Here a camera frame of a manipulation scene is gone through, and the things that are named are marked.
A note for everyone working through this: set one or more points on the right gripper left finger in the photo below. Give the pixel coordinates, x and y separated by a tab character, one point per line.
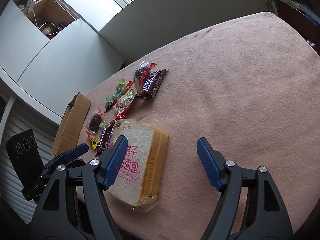
73	206

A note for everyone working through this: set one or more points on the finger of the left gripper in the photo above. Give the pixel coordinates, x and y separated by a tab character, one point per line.
76	152

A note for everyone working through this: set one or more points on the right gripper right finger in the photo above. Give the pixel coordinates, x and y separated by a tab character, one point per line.
265	214

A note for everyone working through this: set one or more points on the yellow candy packet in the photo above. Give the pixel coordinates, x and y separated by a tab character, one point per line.
93	140

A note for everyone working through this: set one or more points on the Snickers bar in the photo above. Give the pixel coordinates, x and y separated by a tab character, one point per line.
151	86
105	137

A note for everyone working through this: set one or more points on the small green candy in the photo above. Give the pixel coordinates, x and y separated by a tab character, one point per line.
102	125

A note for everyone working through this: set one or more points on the dark candy red wrapper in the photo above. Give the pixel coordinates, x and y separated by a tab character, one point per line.
94	121
142	72

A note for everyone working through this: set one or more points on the green black candy packet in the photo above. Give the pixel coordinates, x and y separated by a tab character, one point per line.
110	102

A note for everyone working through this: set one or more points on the red white snack pouch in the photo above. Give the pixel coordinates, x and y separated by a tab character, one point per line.
124	102

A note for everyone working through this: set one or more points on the packaged white bread slice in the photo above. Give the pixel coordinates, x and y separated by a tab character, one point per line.
138	181

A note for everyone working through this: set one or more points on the green jelly cup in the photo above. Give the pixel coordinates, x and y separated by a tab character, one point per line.
121	87

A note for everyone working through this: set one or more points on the brown cardboard box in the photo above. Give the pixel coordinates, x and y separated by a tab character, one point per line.
71	124

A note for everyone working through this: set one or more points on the white cabinet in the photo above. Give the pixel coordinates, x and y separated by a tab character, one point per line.
52	50

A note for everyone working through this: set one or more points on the black camera box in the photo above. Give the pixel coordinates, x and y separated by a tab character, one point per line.
23	153

